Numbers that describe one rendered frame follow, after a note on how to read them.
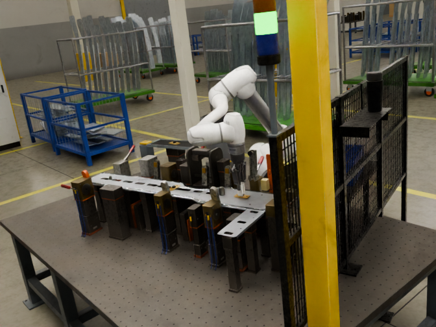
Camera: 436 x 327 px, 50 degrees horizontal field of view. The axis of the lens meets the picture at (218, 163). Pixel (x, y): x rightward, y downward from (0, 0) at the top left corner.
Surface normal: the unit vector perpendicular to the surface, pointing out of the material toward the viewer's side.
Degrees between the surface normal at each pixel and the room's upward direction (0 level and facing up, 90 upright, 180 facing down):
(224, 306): 0
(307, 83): 90
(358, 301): 0
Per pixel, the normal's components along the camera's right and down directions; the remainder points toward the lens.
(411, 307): -0.11, -0.94
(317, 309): -0.54, 0.32
